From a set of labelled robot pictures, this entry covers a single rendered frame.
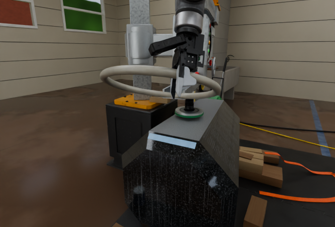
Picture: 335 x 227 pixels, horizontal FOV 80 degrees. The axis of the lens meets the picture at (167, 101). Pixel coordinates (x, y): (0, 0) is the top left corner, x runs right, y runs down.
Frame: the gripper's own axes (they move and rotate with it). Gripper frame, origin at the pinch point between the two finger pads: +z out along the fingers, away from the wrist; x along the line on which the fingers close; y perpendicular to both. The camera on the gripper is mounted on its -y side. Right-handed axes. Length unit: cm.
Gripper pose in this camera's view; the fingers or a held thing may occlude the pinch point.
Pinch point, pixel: (174, 93)
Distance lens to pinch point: 60.5
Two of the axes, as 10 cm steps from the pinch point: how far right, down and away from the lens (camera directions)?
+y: 9.6, 1.4, 2.3
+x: -2.4, 0.8, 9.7
